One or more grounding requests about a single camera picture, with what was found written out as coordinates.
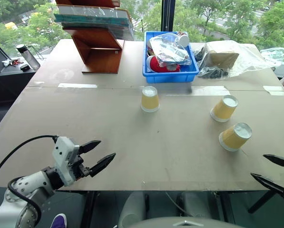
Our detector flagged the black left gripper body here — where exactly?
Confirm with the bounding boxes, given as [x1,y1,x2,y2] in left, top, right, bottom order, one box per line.
[70,153,90,181]

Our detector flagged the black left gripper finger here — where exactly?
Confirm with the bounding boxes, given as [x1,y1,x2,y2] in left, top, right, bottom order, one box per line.
[78,140,102,155]
[88,152,117,178]

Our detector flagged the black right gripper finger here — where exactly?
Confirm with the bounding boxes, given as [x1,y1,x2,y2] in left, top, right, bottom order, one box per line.
[263,154,284,169]
[250,172,284,198]

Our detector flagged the black table leg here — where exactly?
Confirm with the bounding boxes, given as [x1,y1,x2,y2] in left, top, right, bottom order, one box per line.
[247,189,276,214]

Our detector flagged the yellow paper cup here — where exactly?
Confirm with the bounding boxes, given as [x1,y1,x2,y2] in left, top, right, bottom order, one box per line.
[140,85,161,113]
[210,95,239,123]
[218,122,253,152]

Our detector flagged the white rounded robot leg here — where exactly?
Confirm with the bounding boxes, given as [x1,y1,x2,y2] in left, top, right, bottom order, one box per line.
[118,191,147,228]

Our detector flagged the purple shoe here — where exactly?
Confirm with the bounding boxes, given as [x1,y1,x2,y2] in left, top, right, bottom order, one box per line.
[51,213,68,228]

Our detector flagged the silver robot body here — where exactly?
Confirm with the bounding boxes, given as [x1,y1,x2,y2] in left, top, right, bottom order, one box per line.
[131,219,244,228]

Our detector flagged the brown wooden shelf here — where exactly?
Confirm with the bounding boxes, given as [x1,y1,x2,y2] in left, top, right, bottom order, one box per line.
[54,0,126,75]

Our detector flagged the black side table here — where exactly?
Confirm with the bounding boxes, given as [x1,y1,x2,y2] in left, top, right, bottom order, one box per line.
[0,67,38,133]

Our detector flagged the red round plush item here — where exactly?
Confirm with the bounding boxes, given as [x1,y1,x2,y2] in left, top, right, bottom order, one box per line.
[147,55,181,73]

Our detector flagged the blue plastic bin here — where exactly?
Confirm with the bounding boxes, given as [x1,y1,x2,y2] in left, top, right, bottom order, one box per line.
[142,31,200,84]

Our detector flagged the teal clear plastic bag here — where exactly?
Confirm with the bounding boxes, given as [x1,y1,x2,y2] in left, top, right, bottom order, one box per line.
[260,47,284,64]

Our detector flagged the clear bottle with black lid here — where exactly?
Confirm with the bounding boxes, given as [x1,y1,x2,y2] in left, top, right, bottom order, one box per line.
[16,44,41,70]

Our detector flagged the bag of black parts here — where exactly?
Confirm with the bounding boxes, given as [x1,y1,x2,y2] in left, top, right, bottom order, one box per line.
[198,66,229,80]

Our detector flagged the red keys with white tag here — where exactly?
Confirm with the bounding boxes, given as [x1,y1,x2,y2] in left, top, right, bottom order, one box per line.
[1,57,24,67]

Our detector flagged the brown cardboard box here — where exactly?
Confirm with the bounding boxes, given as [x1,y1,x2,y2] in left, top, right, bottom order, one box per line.
[206,48,240,70]

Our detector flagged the clear bag of printed packets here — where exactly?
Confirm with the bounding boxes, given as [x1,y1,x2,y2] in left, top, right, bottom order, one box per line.
[148,33,193,69]

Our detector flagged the white capped bottle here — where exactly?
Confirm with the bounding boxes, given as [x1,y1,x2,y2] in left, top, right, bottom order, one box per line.
[176,31,190,48]

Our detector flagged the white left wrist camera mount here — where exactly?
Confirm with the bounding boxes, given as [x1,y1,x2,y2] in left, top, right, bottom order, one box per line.
[51,136,81,186]

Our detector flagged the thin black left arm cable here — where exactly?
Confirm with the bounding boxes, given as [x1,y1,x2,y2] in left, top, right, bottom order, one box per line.
[0,134,59,187]

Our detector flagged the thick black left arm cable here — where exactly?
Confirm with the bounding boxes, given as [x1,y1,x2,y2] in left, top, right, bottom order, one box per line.
[8,176,42,228]

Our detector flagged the black window post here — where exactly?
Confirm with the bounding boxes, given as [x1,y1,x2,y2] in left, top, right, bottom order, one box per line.
[161,0,176,33]

